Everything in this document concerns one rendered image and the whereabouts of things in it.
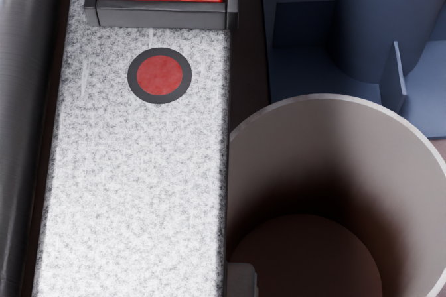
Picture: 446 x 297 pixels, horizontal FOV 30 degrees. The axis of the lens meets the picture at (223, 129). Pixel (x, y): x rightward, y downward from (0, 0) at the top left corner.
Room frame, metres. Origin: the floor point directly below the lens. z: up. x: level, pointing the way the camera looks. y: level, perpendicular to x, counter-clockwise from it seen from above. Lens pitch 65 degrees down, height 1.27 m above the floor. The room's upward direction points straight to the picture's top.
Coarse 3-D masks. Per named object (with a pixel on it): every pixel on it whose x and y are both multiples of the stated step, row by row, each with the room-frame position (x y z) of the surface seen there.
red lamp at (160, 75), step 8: (152, 56) 0.21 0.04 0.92; (160, 56) 0.21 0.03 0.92; (144, 64) 0.21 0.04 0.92; (152, 64) 0.21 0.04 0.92; (160, 64) 0.21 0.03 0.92; (168, 64) 0.21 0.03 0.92; (176, 64) 0.21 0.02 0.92; (144, 72) 0.20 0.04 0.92; (152, 72) 0.20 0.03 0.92; (160, 72) 0.20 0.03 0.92; (168, 72) 0.20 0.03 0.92; (176, 72) 0.20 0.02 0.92; (144, 80) 0.20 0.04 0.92; (152, 80) 0.20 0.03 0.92; (160, 80) 0.20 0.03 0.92; (168, 80) 0.20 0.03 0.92; (176, 80) 0.20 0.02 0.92; (144, 88) 0.19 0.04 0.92; (152, 88) 0.19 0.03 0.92; (160, 88) 0.19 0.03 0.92; (168, 88) 0.19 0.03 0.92; (176, 88) 0.19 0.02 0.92
